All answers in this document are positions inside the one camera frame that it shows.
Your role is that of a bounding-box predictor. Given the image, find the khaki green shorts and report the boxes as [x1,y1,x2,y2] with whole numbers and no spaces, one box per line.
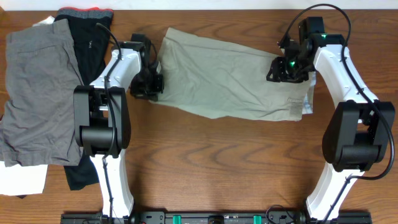
[157,27,316,121]

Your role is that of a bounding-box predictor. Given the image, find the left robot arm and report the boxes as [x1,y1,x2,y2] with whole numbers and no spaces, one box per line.
[73,41,164,223]

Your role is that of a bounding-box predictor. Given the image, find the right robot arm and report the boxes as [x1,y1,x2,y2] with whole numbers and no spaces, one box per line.
[266,29,395,223]

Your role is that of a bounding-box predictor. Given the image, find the black shorts red waistband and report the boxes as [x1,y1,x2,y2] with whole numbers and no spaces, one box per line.
[55,7,114,190]

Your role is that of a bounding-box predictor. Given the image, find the grey shorts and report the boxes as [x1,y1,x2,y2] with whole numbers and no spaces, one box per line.
[1,19,83,167]

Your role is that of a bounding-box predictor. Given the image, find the white folded garment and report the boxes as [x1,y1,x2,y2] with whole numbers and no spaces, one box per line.
[1,161,48,196]

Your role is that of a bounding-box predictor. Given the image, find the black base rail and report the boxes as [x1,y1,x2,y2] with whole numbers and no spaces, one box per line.
[60,211,373,224]

